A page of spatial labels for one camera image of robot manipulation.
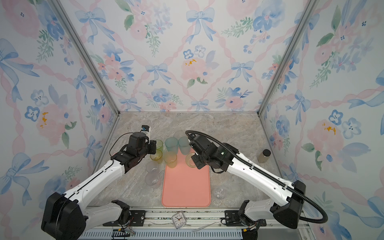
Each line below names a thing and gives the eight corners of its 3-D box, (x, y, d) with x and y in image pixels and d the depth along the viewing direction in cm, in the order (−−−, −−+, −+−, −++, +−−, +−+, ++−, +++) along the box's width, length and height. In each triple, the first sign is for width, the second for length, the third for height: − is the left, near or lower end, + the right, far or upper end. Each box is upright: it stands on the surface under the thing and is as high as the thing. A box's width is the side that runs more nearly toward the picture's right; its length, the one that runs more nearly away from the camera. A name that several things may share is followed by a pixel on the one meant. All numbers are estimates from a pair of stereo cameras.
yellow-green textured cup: (165, 168, 92) (163, 161, 86) (167, 154, 98) (165, 147, 92) (177, 168, 92) (175, 161, 86) (178, 154, 98) (177, 147, 92)
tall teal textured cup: (167, 155, 98) (164, 146, 89) (168, 146, 102) (165, 136, 94) (178, 155, 98) (177, 146, 89) (179, 146, 102) (177, 136, 94)
